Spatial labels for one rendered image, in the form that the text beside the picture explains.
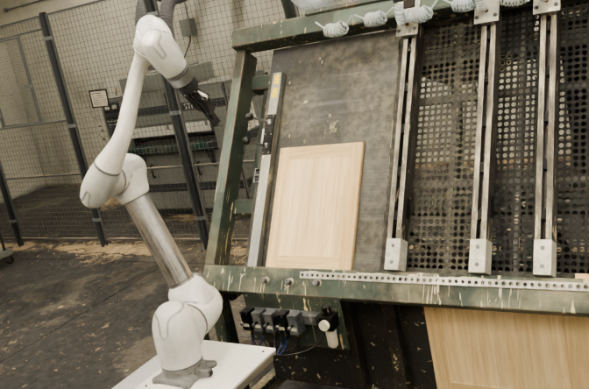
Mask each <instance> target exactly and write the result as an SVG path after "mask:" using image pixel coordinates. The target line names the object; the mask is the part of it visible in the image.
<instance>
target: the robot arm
mask: <svg viewBox="0 0 589 389"><path fill-rule="evenodd" d="M132 47H133V49H134V51H135V55H134V58H133V61H132V64H131V69H130V72H129V75H128V79H127V83H126V87H125V91H124V98H123V101H122V106H121V110H120V113H119V117H118V121H117V127H116V129H115V131H114V134H113V136H112V138H111V140H110V142H109V143H108V144H107V145H106V146H105V147H104V149H103V150H102V152H101V153H100V154H99V155H98V156H97V157H96V159H95V161H94V162H93V164H92V165H91V167H90V168H89V170H88V171H87V173H86V175H85V177H84V180H83V182H82V186H81V192H80V198H81V200H82V203H83V204H84V205H85V206H86V207H88V208H91V209H97V208H99V207H101V206H102V205H104V203H106V202H107V200H109V199H111V198H113V197H114V198H115V199H116V200H117V201H118V202H120V203H121V204H124V205H125V207H126V209H127V211H128V212H129V214H130V216H131V219H132V220H133V222H134V223H135V225H136V227H137V229H138V231H139V233H140V235H141V236H142V238H143V239H144V241H145V244H146V245H147V247H148V249H149V251H150V252H151V253H152V255H153V258H154V260H155V261H156V263H157V265H158V267H159V269H160V270H161V272H162V274H163V276H164V277H165V279H166V281H167V284H168V285H169V286H170V289H169V292H168V299H169V301H168V302H166V303H163V304H162V305H160V306H159V307H158V308H157V310H156V311H155V313H154V315H153V324H152V331H153V340H154V344H155V348H156V351H157V354H158V358H159V360H160V364H161V368H162V372H161V373H160V374H159V375H157V376H155V377H154V378H153V379H152V382H153V384H155V385H157V384H161V385H170V386H175V387H180V388H182V389H189V388H191V387H192V386H193V384H194V383H195V382H196V381H197V380H199V379H200V378H209V377H211V376H212V375H213V370H212V369H213V368H214V367H216V366H217V362H216V360H206V359H203V356H202V350H201V345H202V341H203V338H204V336H205V335H206V334H207V333H208V332H209V331H210V330H211V329H212V327H213V326H214V325H215V323H216V322H217V320H218V318H219V316H220V314H221V313H222V309H223V299H222V296H221V294H220V293H219V292H218V291H217V289H216V288H214V287H213V286H212V285H210V284H208V283H207V282H206V281H205V280H204V279H203V278H202V277H201V276H198V275H195V274H194V275H193V273H192V272H191V271H190V269H189V267H188V264H187V263H186V261H185V259H184V257H183V256H182V254H181V252H180V250H179V248H178V246H177V245H176V243H175V241H174V239H173V237H172V236H171V234H170V232H169V230H168V228H167V226H166V225H165V223H164V221H163V219H162V218H161V216H160V213H159V211H158V210H157V209H156V207H155V205H154V203H153V201H152V199H151V197H150V195H149V194H148V191H149V185H148V180H147V176H146V175H147V167H146V163H145V162H144V160H143V159H142V158H141V157H139V156H138V155H136V154H132V153H127V151H128V148H129V145H130V142H131V138H132V134H133V132H134V127H135V123H136V119H137V114H138V106H139V100H140V96H141V90H142V86H143V81H144V78H145V73H146V70H147V69H148V67H149V65H150V64H152V65H153V67H154V68H155V69H156V70H157V71H158V72H159V73H160V74H162V75H164V77H165V78H166V79H167V81H168V82H169V83H170V84H171V86H172V87H173V88H177V90H178V91H179V92H180V94H181V95H182V96H183V97H184V98H186V99H187V100H188V102H189V103H190V104H191V105H192V106H193V107H194V108H195V109H196V110H197V111H199V112H200V111H201V112H202V113H203V114H204V115H205V116H206V117H207V118H208V120H209V121H210V123H211V124H212V125H213V126H215V127H217V125H218V124H219V122H220V119H219V118H218V117H217V116H216V114H215V113H214V110H215V107H214V105H213V103H212V101H211V100H210V98H209V94H208V93H206V94H204V93H203V92H202V91H201V90H200V89H199V88H198V80H197V79H196V78H195V77H194V72H193V70H192V69H191V67H190V66H189V65H188V63H187V62H186V61H185V59H184V57H183V54H182V52H181V49H180V48H179V46H178V45H177V43H176V42H175V41H174V39H173V35H172V33H171V31H170V29H169V28H168V26H167V24H166V23H165V22H164V21H163V20H162V19H161V18H157V17H155V16H153V15H146V16H143V17H142V18H141V19H140V20H139V21H138V23H137V26H136V32H135V38H134V42H133V46H132Z"/></svg>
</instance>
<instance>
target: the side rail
mask: <svg viewBox="0 0 589 389"><path fill-rule="evenodd" d="M257 60H258V59H257V58H256V57H254V56H253V55H252V54H250V53H248V52H247V51H246V50H244V51H241V52H237V53H236V59H235V65H234V71H233V77H232V83H231V94H230V100H229V106H228V112H227V117H226V124H225V130H224V141H223V147H222V152H221V159H220V165H219V171H218V176H217V183H216V193H215V200H214V206H213V211H212V217H211V224H210V229H209V241H208V246H207V252H206V258H205V265H229V259H230V253H231V241H232V235H233V229H234V222H235V215H234V214H233V212H234V206H235V200H237V199H238V191H239V185H240V179H241V173H242V166H243V160H244V154H245V145H244V144H243V142H242V140H243V138H245V137H246V135H247V129H248V123H249V121H248V120H247V119H246V118H245V116H246V114H247V113H250V110H251V104H252V90H251V88H252V77H255V73H256V66H257Z"/></svg>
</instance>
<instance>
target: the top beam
mask: <svg viewBox="0 0 589 389"><path fill-rule="evenodd" d="M435 1H436V0H421V3H420V7H422V6H423V5H426V6H427V7H428V6H429V7H430V8H431V6H432V5H433V3H434V2H435ZM448 1H450V2H453V0H448ZM533 2H534V0H530V1H529V2H526V3H525V4H523V5H519V6H514V7H512V6H510V7H508V6H506V7H505V6H504V5H502V6H501V5H500V10H505V9H510V8H515V7H521V6H526V5H531V4H533ZM396 4H397V3H393V0H389V1H385V2H380V3H376V4H368V5H363V6H359V7H354V8H349V9H344V10H340V11H332V12H327V13H323V14H318V15H314V16H309V17H306V16H301V17H297V18H289V19H284V20H280V21H275V22H271V23H266V24H262V25H254V26H249V27H245V28H240V29H236V30H233V32H232V37H231V48H233V49H234V50H236V51H239V50H247V51H249V52H250V53H257V52H262V51H267V50H273V49H278V48H283V47H288V46H298V45H303V44H308V43H313V42H318V41H324V40H329V39H338V38H343V37H349V36H353V35H359V34H364V33H369V32H378V31H384V30H389V29H394V28H397V22H396V19H395V15H394V14H395V13H394V10H396V9H395V8H393V9H392V10H391V11H390V12H389V13H388V14H387V21H386V23H385V24H384V25H380V26H377V27H366V26H365V25H364V20H363V19H361V18H357V17H355V16H354V14H356V15H358V16H360V17H362V18H364V17H365V15H366V14H367V13H369V12H376V11H383V12H384V13H385V14H386V13H387V12H388V11H389V10H390V9H391V8H392V7H394V6H395V5H396ZM432 10H433V16H432V19H429V20H428V21H426V22H424V23H429V22H435V21H440V20H445V19H450V18H460V17H464V16H470V15H474V11H475V10H472V11H466V12H454V11H453V10H452V8H451V4H449V3H447V2H445V1H443V0H438V1H437V3H436V4H435V6H434V7H433V8H432ZM351 15H353V16H352V18H351V20H350V21H349V23H348V24H347V25H348V26H349V30H348V32H347V33H346V34H345V35H344V36H341V37H338V38H331V37H329V38H328V37H325V36H324V35H323V28H322V27H320V26H319V25H317V24H316V22H317V23H318V24H320V25H322V26H323V27H325V26H326V25H327V24H335V23H337V22H338V21H343V22H345V23H346V22H347V21H348V19H349V18H350V16H351ZM424 23H423V22H422V23H421V24H424Z"/></svg>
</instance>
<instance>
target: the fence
mask: <svg viewBox="0 0 589 389"><path fill-rule="evenodd" d="M276 74H279V75H280V79H279V84H273V82H274V76H275V75H276ZM285 80H286V75H285V74H283V73H282V72H280V73H274V74H273V82H272V88H271V95H270V102H269V109H268V115H272V114H275V115H276V117H275V124H274V130H273V142H272V150H271V154H267V155H262V161H261V168H260V174H259V186H258V193H257V200H256V207H255V213H254V220H253V226H252V239H251V246H250V252H249V259H248V266H261V265H262V258H263V251H264V244H265V237H266V225H267V218H268V210H269V203H270V196H271V190H272V183H273V170H274V163H275V156H276V149H277V142H278V136H279V128H280V115H281V109H282V102H283V95H284V88H285ZM273 88H278V92H277V97H274V98H272V94H273Z"/></svg>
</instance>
